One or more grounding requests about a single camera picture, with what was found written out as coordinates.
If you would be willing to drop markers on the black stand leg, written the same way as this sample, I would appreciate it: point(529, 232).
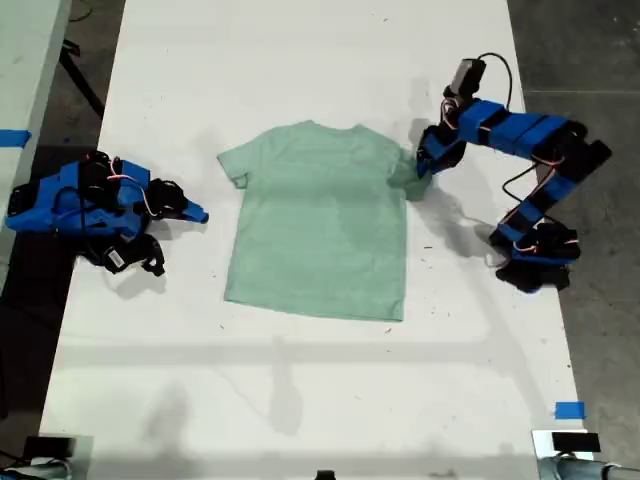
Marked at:
point(80, 75)

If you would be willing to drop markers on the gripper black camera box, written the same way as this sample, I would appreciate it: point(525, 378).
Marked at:
point(467, 75)
point(116, 259)

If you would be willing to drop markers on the pale side table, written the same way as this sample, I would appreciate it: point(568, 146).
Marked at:
point(25, 60)

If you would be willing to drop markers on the long blue tape strip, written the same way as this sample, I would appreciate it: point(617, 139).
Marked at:
point(14, 137)

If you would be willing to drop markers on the camera black stalk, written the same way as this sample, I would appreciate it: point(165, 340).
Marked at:
point(152, 262)
point(452, 94)

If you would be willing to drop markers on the small black box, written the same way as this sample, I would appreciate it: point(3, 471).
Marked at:
point(47, 446)
point(575, 442)

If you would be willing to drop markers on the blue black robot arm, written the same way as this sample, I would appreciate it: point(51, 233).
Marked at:
point(55, 200)
point(525, 132)

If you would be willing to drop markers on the white metal plate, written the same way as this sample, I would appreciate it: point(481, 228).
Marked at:
point(541, 442)
point(84, 460)

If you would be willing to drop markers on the grey pipe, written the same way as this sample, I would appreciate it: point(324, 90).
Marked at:
point(40, 471)
point(580, 469)

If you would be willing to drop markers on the pale green T-shirt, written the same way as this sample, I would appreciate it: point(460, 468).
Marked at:
point(320, 225)

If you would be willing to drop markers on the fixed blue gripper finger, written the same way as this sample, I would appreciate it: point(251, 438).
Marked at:
point(196, 209)
point(423, 155)

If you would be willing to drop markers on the short blue tape strip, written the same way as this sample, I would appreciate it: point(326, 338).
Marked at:
point(570, 410)

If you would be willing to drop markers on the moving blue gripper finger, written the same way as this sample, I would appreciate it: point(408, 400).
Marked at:
point(434, 167)
point(192, 218)

